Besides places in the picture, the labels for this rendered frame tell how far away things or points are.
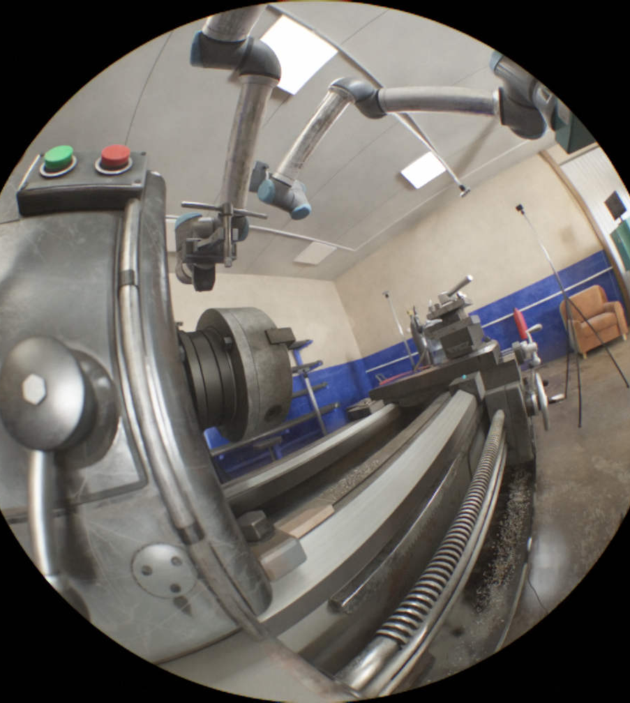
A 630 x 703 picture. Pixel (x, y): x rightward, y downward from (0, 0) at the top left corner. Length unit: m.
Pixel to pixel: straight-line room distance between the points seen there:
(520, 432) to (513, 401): 0.11
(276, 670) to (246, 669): 0.02
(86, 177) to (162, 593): 0.31
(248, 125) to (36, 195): 0.60
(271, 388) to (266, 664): 0.35
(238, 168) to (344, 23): 2.07
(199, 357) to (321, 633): 0.42
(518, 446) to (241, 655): 0.90
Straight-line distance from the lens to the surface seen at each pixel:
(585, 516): 1.48
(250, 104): 0.77
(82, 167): 0.27
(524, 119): 0.99
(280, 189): 0.96
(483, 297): 4.84
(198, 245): 0.58
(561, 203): 5.35
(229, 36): 0.74
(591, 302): 4.62
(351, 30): 2.65
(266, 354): 0.38
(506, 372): 0.92
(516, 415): 0.91
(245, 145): 0.76
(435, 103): 1.05
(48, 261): 0.21
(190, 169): 2.87
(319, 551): 0.30
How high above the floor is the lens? 1.01
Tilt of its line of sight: 8 degrees up
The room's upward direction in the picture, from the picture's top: 19 degrees counter-clockwise
